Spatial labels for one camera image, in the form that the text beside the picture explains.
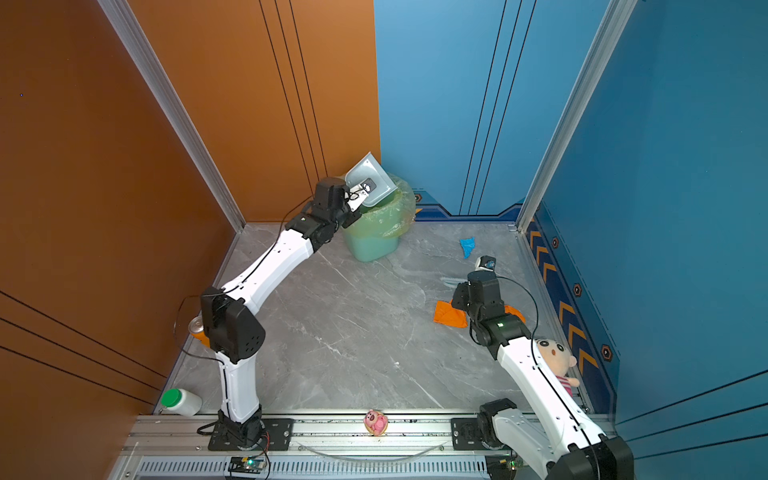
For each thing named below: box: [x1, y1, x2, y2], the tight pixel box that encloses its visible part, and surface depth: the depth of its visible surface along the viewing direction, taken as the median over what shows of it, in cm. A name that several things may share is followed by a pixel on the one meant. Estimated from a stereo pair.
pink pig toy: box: [363, 409, 389, 437], surface depth 75 cm
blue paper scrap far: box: [459, 237, 476, 259], surface depth 115 cm
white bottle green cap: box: [161, 388, 203, 417], surface depth 74 cm
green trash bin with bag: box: [343, 173, 417, 263], surface depth 94 cm
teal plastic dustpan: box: [345, 152, 398, 208], surface depth 85 cm
